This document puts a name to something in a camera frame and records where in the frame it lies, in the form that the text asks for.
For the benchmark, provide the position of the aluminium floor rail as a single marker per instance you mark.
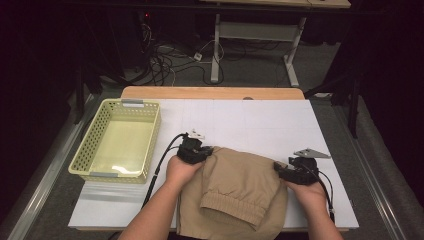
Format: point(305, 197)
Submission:
point(373, 186)

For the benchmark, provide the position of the white power adapter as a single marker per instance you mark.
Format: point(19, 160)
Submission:
point(198, 56)

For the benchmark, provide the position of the aluminium table edge rail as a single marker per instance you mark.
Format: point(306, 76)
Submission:
point(43, 180)

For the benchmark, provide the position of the black metal stand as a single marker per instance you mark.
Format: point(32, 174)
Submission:
point(354, 110)
point(79, 96)

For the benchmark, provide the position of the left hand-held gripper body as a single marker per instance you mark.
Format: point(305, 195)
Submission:
point(190, 151)

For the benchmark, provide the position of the person's right hand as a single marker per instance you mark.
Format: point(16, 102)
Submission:
point(310, 196)

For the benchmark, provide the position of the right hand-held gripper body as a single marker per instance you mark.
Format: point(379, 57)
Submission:
point(301, 173)

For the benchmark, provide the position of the person's left hand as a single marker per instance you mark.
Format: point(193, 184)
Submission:
point(183, 175)

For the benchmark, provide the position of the white table cover sheet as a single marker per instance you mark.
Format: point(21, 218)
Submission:
point(253, 123)

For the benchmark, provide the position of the white-framed desk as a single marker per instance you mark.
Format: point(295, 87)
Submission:
point(256, 31)

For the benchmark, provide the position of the tan shorts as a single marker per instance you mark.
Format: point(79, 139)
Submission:
point(240, 180)

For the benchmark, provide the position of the yellow perforated plastic basket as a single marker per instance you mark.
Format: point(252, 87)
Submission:
point(86, 156)

